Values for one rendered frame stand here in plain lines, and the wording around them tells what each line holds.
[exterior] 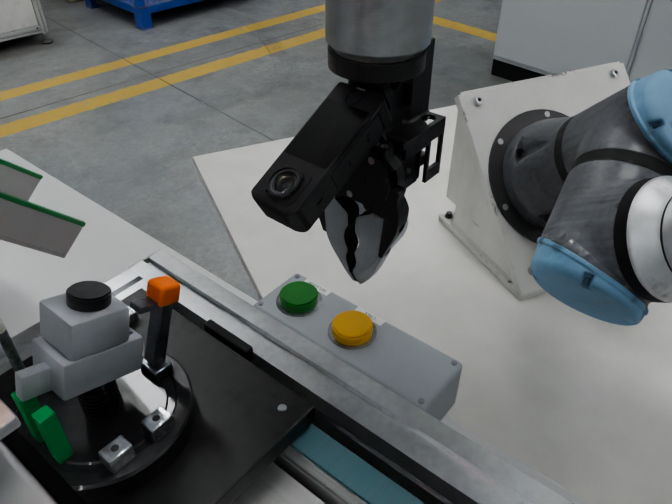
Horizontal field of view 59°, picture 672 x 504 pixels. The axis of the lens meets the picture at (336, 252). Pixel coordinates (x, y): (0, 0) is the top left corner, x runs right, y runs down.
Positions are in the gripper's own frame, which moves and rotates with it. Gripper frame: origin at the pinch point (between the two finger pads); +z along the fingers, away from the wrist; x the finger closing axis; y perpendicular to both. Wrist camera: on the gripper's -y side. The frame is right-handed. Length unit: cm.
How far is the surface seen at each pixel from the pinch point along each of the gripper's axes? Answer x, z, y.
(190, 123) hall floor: 213, 104, 140
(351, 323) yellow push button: 0.1, 6.2, -0.1
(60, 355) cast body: 7.8, -3.7, -23.2
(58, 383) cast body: 7.2, -2.2, -24.2
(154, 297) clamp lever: 8.4, -3.0, -15.0
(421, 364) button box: -7.5, 7.4, 0.8
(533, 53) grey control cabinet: 98, 83, 292
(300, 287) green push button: 7.5, 6.3, 0.7
